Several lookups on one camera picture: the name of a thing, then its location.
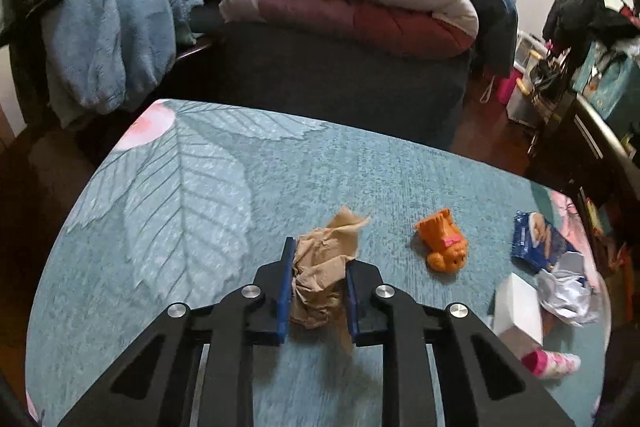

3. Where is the pink and white bottle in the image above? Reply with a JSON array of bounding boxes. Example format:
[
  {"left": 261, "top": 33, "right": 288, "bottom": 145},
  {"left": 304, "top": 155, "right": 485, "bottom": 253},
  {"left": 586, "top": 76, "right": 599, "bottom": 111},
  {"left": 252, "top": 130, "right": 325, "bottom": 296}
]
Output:
[{"left": 521, "top": 348, "right": 582, "bottom": 380}]

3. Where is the orange plastic toy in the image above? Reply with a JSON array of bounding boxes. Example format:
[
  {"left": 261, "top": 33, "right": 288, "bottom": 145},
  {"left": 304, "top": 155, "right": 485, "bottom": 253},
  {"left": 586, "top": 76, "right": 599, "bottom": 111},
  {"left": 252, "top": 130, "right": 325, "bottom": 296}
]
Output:
[{"left": 414, "top": 208, "right": 470, "bottom": 273}]

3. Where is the teal floral tablecloth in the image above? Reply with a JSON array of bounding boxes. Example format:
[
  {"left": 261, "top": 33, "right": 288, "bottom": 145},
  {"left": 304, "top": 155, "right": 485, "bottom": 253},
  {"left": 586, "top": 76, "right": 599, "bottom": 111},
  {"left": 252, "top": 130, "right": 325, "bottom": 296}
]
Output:
[{"left": 25, "top": 99, "right": 613, "bottom": 427}]

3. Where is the light blue fleece blanket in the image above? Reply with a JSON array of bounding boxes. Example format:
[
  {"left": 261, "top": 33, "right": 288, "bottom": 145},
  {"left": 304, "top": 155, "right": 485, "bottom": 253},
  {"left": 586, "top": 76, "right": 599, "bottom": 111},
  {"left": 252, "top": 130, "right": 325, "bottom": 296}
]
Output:
[{"left": 40, "top": 0, "right": 205, "bottom": 128}]

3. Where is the pink bucket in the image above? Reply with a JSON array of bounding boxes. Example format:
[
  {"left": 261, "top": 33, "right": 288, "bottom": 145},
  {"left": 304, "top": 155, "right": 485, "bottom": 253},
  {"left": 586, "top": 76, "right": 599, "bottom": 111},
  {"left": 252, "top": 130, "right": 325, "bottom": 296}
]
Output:
[{"left": 495, "top": 74, "right": 516, "bottom": 104}]

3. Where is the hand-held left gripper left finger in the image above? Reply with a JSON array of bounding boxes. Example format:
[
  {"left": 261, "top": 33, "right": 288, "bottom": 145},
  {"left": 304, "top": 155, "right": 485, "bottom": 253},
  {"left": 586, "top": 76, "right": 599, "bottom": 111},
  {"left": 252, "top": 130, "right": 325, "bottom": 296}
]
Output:
[{"left": 57, "top": 237, "right": 296, "bottom": 427}]

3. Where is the white paper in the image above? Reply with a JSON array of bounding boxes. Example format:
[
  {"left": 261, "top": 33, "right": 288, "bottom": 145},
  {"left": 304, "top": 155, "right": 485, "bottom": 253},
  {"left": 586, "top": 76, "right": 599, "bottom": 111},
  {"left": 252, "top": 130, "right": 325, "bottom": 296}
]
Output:
[{"left": 536, "top": 252, "right": 601, "bottom": 327}]

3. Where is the blue snack packet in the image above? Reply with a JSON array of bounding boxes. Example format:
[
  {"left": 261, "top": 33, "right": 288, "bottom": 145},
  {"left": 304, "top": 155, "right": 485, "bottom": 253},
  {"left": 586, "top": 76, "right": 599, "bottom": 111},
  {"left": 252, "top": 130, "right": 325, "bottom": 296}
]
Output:
[{"left": 511, "top": 210, "right": 581, "bottom": 273}]

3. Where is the folded pink and grey quilt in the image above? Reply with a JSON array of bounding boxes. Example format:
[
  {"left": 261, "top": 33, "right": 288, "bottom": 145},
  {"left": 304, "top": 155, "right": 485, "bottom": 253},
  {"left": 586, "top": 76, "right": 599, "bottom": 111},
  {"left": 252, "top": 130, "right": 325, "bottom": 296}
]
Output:
[{"left": 165, "top": 0, "right": 481, "bottom": 60}]

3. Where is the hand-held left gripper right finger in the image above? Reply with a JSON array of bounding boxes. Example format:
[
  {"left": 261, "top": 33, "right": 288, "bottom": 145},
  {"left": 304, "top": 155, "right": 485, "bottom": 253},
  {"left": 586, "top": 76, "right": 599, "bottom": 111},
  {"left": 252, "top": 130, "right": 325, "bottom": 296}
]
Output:
[{"left": 345, "top": 259, "right": 576, "bottom": 427}]

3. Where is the brown paper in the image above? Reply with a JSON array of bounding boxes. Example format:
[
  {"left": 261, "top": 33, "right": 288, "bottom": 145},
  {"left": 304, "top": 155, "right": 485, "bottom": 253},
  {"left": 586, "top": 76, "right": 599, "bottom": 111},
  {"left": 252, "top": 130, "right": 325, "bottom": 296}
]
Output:
[{"left": 289, "top": 206, "right": 372, "bottom": 353}]

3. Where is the dark wooden dresser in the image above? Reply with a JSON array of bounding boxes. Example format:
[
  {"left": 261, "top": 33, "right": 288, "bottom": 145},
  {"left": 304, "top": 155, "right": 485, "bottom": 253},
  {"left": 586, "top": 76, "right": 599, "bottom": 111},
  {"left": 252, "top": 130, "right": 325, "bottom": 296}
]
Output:
[{"left": 525, "top": 92, "right": 640, "bottom": 228}]

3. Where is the dark jacket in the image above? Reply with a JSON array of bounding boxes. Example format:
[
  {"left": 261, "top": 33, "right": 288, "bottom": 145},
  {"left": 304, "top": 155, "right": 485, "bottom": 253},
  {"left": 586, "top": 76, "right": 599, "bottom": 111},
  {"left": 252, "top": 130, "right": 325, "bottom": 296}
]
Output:
[{"left": 0, "top": 0, "right": 66, "bottom": 122}]

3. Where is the black coat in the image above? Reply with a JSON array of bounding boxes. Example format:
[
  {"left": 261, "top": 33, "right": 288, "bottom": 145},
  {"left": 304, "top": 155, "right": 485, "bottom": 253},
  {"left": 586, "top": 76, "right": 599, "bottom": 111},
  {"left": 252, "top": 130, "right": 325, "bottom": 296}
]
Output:
[{"left": 542, "top": 0, "right": 636, "bottom": 58}]

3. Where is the white box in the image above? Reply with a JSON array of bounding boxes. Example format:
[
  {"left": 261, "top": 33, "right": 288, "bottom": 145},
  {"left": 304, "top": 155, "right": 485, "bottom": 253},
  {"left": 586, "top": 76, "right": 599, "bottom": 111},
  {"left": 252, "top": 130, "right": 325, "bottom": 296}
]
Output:
[{"left": 487, "top": 272, "right": 545, "bottom": 360}]

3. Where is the bed with dark blue sheet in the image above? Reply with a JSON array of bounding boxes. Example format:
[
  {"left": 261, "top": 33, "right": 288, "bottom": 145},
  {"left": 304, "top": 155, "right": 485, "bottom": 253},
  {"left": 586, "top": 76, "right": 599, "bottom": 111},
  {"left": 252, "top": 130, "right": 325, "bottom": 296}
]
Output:
[{"left": 145, "top": 0, "right": 501, "bottom": 148}]

